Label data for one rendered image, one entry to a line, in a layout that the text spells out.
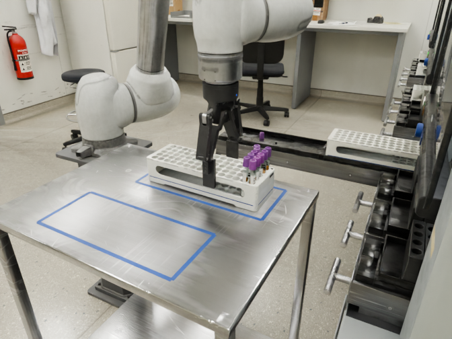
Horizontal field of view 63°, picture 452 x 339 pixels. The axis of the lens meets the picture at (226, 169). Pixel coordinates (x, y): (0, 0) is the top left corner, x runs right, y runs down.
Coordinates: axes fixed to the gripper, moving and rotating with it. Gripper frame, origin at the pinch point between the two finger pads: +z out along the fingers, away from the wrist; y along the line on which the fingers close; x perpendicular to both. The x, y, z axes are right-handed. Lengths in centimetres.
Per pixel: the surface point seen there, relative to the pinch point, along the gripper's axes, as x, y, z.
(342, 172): 21.6, -31.1, 9.9
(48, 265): -109, -15, 88
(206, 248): 8.3, 20.3, 5.7
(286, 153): 5.0, -30.8, 7.3
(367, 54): -31, -386, 34
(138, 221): -8.4, 19.8, 5.7
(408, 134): 35, -72, 10
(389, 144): 31.9, -37.1, 1.5
